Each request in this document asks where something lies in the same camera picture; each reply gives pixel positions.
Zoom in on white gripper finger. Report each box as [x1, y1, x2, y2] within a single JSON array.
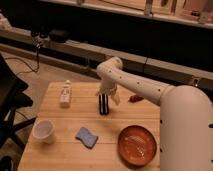
[[111, 92, 120, 105], [95, 91, 103, 96]]

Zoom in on black striped eraser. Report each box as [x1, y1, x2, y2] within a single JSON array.
[[99, 94, 109, 115]]

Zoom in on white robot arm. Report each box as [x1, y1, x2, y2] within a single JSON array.
[[96, 57, 213, 171]]

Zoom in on orange ceramic bowl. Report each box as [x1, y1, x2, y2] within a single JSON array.
[[117, 125, 157, 167]]

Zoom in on reddish brown food piece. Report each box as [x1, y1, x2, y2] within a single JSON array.
[[128, 95, 144, 103]]

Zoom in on small white bottle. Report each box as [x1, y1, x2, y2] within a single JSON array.
[[59, 80, 71, 107]]

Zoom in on blue sponge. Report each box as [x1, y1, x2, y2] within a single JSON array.
[[75, 127, 98, 149]]

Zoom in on black office chair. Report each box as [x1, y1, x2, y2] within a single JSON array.
[[0, 54, 35, 149]]

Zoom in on black cable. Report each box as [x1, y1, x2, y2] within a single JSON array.
[[4, 43, 42, 76]]

